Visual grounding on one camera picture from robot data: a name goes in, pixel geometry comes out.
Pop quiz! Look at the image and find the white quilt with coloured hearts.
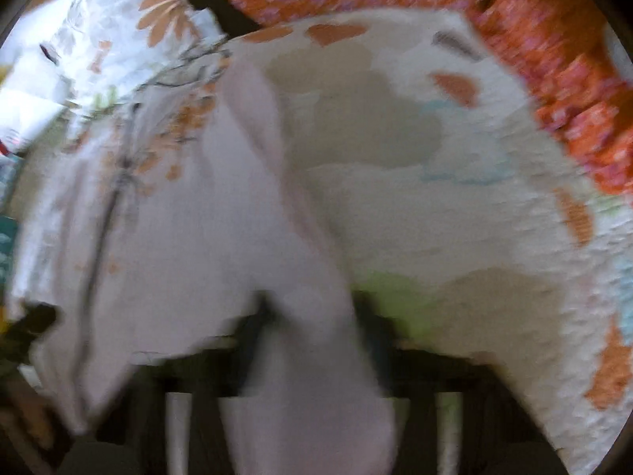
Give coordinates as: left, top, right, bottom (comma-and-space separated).
229, 9, 632, 474

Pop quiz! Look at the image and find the white floral pillow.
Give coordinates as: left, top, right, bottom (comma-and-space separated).
42, 0, 226, 117

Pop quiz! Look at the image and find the orange floral bedsheet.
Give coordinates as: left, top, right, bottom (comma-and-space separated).
229, 0, 632, 194

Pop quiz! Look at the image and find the white paper bag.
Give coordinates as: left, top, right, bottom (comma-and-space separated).
1, 0, 73, 154

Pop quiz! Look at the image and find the pale pink cloth garment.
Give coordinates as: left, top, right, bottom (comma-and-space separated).
9, 57, 395, 474

